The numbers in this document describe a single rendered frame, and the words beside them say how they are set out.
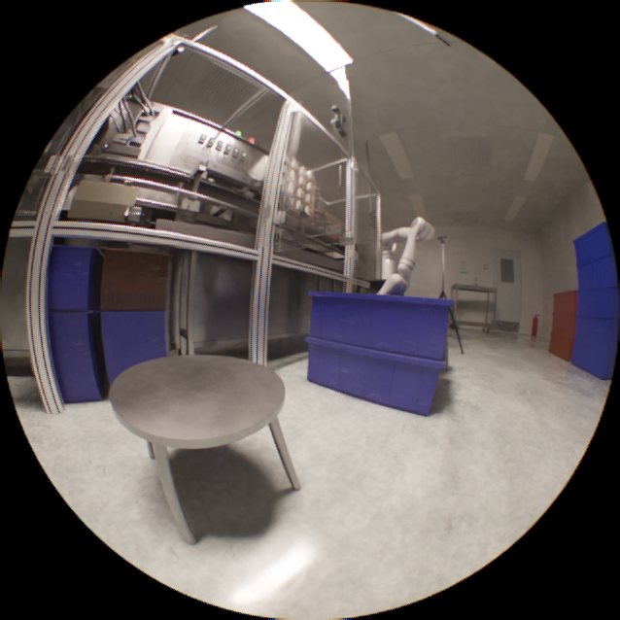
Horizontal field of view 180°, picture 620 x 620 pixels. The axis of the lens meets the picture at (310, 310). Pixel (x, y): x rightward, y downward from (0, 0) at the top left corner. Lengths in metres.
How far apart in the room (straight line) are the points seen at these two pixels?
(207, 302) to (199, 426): 0.92
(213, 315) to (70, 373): 0.80
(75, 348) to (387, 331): 1.12
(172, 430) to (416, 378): 0.70
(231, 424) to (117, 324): 0.63
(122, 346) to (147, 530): 0.58
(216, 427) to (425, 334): 0.65
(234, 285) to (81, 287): 0.83
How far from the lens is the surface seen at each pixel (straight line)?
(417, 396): 0.77
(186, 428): 0.24
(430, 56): 2.54
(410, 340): 0.72
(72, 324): 0.82
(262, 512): 0.45
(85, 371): 0.85
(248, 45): 2.49
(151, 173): 1.07
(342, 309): 0.81
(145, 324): 0.79
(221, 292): 1.14
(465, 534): 0.51
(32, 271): 0.81
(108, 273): 0.79
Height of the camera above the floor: 0.39
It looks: 3 degrees down
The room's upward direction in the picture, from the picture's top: 4 degrees clockwise
